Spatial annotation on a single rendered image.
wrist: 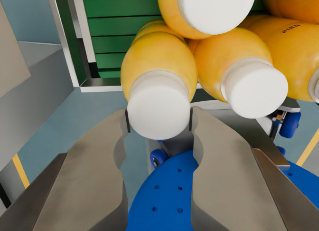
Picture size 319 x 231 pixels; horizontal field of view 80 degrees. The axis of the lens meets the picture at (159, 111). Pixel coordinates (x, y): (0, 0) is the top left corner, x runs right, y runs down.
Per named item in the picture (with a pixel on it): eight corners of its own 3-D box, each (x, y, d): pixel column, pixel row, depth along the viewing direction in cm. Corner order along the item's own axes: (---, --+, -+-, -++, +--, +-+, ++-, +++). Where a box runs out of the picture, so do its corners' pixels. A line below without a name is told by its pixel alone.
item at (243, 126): (188, 121, 34) (201, 181, 23) (188, 110, 33) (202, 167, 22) (245, 120, 34) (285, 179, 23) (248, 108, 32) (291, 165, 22)
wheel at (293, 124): (276, 140, 30) (290, 145, 29) (285, 116, 27) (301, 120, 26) (281, 126, 33) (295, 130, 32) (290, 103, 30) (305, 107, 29)
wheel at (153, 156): (156, 177, 35) (165, 171, 36) (166, 174, 31) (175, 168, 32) (145, 155, 36) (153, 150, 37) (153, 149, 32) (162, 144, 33)
